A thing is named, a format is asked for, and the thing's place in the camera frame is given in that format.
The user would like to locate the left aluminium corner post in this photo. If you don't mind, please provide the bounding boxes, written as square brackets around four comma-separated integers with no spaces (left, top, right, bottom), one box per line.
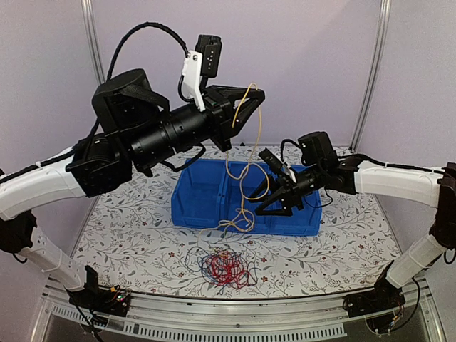
[80,0,105,98]

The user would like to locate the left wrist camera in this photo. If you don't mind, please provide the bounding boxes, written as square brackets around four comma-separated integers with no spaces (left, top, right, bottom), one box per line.
[177,35,222,112]

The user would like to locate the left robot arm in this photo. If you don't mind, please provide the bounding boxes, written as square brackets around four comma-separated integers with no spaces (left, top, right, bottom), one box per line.
[1,35,265,309]

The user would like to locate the floral tablecloth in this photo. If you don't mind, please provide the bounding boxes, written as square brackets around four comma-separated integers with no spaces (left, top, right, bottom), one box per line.
[73,166,400,299]

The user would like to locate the yellow cable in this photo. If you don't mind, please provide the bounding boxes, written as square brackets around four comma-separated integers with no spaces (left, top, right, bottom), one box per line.
[197,82,264,250]

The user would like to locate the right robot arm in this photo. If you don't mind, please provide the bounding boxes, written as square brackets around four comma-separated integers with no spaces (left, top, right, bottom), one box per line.
[249,131,455,311]

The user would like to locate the right aluminium corner post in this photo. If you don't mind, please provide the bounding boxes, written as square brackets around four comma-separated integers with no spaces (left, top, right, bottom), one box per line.
[350,0,391,152]

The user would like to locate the aluminium front rail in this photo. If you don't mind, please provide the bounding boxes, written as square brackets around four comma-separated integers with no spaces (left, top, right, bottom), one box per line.
[31,276,450,341]

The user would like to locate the blue plastic bin near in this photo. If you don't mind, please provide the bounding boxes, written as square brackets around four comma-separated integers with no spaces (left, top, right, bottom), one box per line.
[269,164,323,237]

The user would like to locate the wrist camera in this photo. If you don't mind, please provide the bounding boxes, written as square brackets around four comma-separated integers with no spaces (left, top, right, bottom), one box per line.
[177,35,222,112]
[259,148,297,183]

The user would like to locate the blue plastic bin far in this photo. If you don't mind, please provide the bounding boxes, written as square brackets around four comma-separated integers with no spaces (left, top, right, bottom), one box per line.
[171,159,225,229]

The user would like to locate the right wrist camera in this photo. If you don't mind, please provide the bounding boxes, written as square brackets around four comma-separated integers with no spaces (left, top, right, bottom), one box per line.
[259,148,297,183]

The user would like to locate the red cable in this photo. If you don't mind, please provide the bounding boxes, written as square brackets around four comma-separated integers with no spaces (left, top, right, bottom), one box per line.
[205,249,250,289]

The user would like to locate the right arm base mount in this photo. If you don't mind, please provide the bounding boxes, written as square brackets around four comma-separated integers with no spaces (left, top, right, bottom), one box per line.
[342,281,405,335]

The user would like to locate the aluminium corner post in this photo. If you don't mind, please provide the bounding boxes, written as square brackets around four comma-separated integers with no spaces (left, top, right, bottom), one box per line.
[350,0,391,152]
[80,0,105,98]

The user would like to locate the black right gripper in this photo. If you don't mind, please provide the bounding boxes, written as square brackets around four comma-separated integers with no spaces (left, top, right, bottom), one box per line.
[249,162,325,217]

